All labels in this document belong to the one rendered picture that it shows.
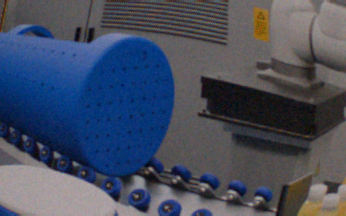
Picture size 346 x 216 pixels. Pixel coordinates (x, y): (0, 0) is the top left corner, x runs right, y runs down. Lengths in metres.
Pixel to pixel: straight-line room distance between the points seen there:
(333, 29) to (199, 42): 1.47
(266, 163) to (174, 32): 1.41
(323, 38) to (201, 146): 1.52
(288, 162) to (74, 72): 0.70
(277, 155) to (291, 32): 0.33
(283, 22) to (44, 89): 0.73
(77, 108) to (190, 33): 1.84
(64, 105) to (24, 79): 0.19
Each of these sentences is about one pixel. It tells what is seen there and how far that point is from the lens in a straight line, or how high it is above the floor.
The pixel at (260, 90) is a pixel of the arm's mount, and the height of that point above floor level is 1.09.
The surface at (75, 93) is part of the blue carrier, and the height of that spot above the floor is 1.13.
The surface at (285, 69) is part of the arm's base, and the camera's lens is 2.07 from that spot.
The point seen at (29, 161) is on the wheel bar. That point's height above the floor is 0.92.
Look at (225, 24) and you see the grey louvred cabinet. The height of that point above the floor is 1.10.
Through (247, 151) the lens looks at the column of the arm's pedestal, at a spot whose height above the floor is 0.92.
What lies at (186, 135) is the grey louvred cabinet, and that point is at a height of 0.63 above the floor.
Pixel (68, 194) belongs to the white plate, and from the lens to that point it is 1.24.
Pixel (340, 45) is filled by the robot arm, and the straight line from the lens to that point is 1.95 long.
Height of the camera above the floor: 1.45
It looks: 12 degrees down
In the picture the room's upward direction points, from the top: 5 degrees clockwise
